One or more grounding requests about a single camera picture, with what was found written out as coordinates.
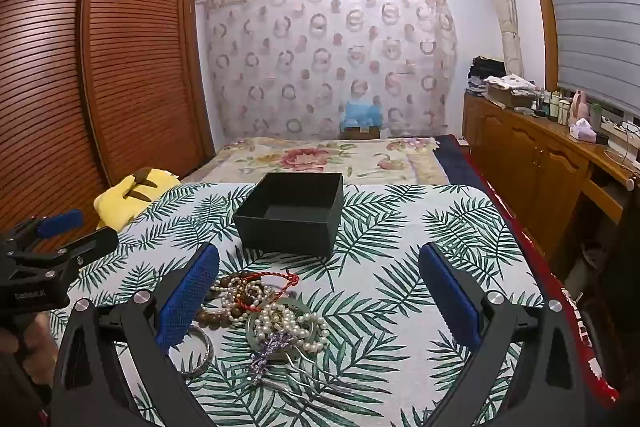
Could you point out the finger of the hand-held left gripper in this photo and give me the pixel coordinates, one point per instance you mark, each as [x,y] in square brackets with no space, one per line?
[62,222]
[92,244]

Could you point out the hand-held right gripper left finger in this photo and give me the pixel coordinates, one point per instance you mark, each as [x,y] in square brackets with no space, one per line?
[187,302]

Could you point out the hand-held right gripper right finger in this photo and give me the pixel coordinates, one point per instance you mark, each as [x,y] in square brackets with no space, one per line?
[450,302]

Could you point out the silver bangle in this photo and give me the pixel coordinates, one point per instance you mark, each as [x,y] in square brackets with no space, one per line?
[207,352]

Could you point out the silver earrings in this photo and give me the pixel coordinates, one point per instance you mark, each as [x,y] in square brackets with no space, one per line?
[265,354]

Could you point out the jade bangle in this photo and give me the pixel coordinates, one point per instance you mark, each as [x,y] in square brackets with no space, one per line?
[305,307]

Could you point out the black box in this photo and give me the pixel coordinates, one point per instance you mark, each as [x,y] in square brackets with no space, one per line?
[290,232]

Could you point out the metal hair fork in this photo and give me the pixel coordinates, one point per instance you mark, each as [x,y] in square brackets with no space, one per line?
[320,372]

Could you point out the person's left hand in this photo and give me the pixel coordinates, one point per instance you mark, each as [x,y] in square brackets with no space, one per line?
[37,332]

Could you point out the yellow plush toy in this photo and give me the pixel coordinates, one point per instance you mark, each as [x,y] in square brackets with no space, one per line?
[120,202]

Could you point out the leaf print cloth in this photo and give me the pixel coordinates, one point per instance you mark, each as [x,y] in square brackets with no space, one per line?
[390,227]

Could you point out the red printed blanket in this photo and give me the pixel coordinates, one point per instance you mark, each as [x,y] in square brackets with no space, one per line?
[550,267]

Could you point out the navy bedsheet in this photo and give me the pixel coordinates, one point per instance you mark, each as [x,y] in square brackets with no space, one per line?
[455,162]

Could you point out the long wooden cabinet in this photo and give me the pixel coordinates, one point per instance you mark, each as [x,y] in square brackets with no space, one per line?
[525,157]

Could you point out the wooden louvered wardrobe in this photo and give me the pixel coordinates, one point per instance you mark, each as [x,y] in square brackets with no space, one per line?
[130,57]

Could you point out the floral blanket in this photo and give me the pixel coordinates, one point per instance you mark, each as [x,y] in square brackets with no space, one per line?
[310,157]

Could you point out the small cardboard box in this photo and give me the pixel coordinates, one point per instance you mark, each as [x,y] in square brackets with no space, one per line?
[361,133]

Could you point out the blue plastic bag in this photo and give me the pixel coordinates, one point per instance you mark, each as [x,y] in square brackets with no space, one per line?
[361,113]

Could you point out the pink tissue box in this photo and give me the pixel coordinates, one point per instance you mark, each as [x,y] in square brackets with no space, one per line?
[584,131]

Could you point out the cardboard box with floral cloth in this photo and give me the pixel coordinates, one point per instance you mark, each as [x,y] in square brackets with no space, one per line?
[507,89]

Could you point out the group of small bottles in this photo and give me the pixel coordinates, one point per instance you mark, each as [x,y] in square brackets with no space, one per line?
[552,104]

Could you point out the stack of dark clothes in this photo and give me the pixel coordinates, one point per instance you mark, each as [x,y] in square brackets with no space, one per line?
[487,72]

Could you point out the pink bottle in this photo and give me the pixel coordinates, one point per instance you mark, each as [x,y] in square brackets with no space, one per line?
[580,104]

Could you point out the green bottle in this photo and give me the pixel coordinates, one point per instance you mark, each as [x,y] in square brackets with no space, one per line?
[596,114]

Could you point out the circle pattern curtain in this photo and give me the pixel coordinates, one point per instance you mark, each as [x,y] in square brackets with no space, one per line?
[330,57]

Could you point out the grey window blind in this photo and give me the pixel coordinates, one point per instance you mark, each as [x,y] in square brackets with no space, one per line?
[595,7]

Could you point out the wooden window frame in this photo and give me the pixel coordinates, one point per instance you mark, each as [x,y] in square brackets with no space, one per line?
[542,7]

